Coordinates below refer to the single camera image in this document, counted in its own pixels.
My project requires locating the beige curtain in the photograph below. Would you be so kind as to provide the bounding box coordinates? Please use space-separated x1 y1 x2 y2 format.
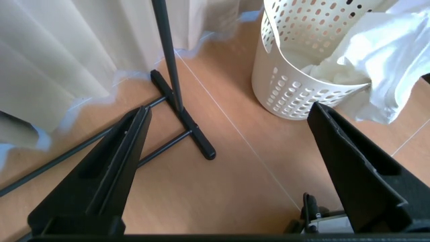
0 0 265 151

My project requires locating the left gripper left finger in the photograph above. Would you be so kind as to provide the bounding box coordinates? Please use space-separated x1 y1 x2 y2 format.
26 106 153 237

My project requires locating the black clothes rack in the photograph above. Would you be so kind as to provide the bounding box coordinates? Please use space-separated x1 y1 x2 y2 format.
0 0 217 198

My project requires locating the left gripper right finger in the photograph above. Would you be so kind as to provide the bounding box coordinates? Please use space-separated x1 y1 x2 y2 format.
306 101 430 235

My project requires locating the white laundry basket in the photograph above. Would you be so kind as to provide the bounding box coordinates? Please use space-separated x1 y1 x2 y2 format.
251 0 398 122

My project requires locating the white garment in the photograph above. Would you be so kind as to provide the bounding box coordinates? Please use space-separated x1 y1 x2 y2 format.
300 0 430 126

